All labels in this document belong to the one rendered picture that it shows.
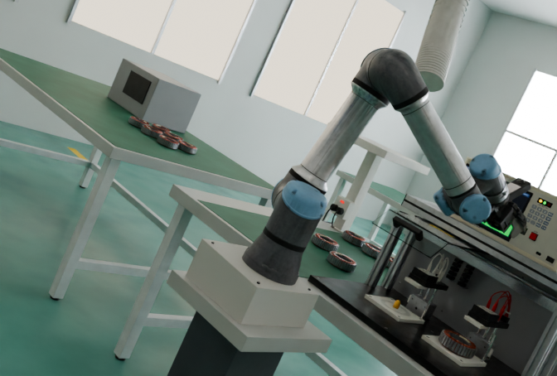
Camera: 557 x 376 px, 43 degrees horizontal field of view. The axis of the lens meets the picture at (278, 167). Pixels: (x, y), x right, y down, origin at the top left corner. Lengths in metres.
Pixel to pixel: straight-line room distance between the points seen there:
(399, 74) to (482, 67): 8.31
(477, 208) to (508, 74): 8.05
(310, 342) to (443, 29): 2.07
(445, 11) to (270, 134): 4.59
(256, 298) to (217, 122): 5.78
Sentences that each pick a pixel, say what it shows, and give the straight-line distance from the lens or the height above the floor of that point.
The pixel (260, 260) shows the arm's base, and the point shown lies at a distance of 1.73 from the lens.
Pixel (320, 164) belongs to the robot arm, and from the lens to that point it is 1.84.
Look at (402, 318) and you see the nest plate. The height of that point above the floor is 0.78.
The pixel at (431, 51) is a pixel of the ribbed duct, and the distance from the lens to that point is 3.43.
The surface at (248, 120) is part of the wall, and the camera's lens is 7.60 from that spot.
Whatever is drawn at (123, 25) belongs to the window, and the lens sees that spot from 6.50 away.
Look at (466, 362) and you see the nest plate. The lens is 2.15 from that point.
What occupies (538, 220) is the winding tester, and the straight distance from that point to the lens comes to 2.28.
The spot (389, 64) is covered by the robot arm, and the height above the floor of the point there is 1.44.
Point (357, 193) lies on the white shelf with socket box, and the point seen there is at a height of 0.95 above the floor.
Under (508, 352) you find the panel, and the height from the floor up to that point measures 0.81.
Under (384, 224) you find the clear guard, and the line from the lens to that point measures 2.21.
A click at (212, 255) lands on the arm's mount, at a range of 1.75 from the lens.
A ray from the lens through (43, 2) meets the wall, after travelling 6.17.
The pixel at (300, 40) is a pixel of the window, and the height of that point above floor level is 1.74.
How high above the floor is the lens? 1.31
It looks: 7 degrees down
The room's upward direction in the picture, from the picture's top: 24 degrees clockwise
